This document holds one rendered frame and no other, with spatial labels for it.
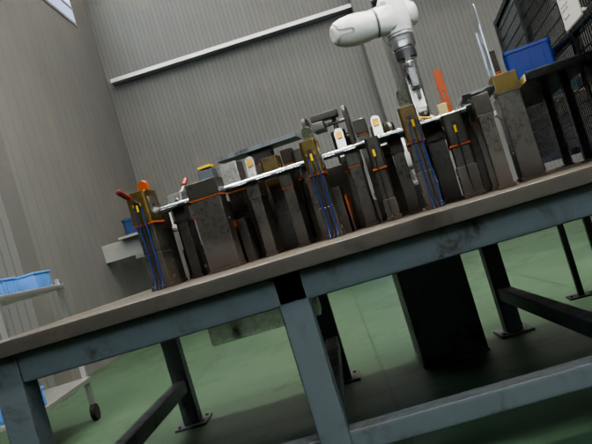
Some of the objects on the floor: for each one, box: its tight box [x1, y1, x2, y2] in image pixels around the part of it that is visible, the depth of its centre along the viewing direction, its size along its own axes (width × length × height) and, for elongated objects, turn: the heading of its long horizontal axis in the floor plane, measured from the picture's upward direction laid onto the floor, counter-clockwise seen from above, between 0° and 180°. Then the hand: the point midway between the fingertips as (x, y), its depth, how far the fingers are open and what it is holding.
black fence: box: [493, 0, 592, 300], centre depth 244 cm, size 14×197×155 cm, turn 83°
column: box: [392, 255, 491, 369], centre depth 298 cm, size 31×31×66 cm
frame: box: [0, 183, 592, 444], centre depth 232 cm, size 256×161×66 cm, turn 2°
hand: (420, 102), depth 227 cm, fingers open, 8 cm apart
